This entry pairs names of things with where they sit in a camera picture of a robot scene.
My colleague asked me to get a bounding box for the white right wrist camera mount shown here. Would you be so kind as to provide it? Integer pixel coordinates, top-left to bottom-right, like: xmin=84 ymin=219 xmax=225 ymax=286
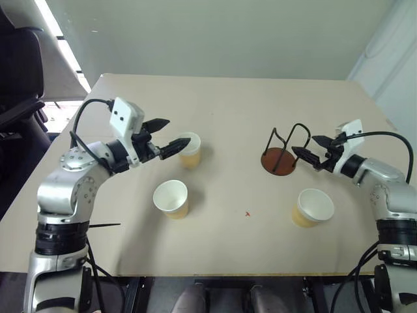
xmin=333 ymin=119 xmax=364 ymax=177

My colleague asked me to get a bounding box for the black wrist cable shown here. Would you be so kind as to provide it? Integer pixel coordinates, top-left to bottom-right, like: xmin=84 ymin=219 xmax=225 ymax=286
xmin=70 ymin=98 xmax=115 ymax=170
xmin=345 ymin=130 xmax=412 ymax=185

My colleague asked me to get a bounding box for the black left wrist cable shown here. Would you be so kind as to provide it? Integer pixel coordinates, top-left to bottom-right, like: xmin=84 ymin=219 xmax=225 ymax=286
xmin=70 ymin=98 xmax=115 ymax=170

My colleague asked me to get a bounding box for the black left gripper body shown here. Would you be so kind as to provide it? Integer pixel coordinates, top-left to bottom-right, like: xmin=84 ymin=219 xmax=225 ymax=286
xmin=132 ymin=125 xmax=162 ymax=162

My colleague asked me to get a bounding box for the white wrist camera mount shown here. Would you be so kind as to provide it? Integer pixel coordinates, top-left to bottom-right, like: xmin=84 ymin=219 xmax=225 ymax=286
xmin=109 ymin=97 xmax=145 ymax=169
xmin=333 ymin=119 xmax=364 ymax=177

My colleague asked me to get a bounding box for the black office chair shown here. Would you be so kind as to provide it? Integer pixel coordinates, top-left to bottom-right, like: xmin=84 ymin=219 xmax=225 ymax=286
xmin=0 ymin=6 xmax=53 ymax=185

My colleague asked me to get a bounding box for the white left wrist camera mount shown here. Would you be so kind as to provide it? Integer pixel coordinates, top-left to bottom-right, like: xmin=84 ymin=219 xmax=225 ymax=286
xmin=109 ymin=97 xmax=145 ymax=169

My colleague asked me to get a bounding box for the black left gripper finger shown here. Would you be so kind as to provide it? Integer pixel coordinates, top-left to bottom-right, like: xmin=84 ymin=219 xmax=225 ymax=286
xmin=142 ymin=118 xmax=171 ymax=134
xmin=159 ymin=138 xmax=192 ymax=161

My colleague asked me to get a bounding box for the pale blue curtain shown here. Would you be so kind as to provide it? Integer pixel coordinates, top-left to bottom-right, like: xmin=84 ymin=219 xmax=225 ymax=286
xmin=346 ymin=0 xmax=417 ymax=132

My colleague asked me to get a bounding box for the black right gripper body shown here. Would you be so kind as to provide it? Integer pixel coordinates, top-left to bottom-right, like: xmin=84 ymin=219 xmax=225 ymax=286
xmin=317 ymin=133 xmax=347 ymax=173

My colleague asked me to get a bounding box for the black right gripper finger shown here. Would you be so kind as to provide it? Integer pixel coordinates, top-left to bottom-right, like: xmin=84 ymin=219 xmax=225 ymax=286
xmin=291 ymin=146 xmax=322 ymax=170
xmin=311 ymin=134 xmax=335 ymax=151

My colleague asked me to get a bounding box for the black left shoulder cable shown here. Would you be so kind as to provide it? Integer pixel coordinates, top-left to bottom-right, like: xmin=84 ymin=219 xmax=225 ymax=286
xmin=84 ymin=236 xmax=108 ymax=313

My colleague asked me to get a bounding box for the black right shoulder cable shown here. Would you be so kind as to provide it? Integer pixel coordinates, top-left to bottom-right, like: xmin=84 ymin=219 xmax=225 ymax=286
xmin=331 ymin=241 xmax=382 ymax=313

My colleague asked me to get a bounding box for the yellow white paper cup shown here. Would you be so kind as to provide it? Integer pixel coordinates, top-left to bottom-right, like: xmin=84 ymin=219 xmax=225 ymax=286
xmin=152 ymin=179 xmax=190 ymax=220
xmin=290 ymin=188 xmax=336 ymax=229
xmin=177 ymin=131 xmax=202 ymax=170

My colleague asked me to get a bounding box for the black shoulder cable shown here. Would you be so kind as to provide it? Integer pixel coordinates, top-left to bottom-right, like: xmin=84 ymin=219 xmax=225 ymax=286
xmin=84 ymin=236 xmax=108 ymax=313
xmin=331 ymin=241 xmax=382 ymax=313

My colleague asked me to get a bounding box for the brown wire cup holder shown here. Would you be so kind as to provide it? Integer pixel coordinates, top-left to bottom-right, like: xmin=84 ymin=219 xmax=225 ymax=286
xmin=260 ymin=123 xmax=311 ymax=177

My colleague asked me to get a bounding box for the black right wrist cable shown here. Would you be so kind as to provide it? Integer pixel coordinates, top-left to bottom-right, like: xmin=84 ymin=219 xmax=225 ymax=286
xmin=345 ymin=130 xmax=412 ymax=185

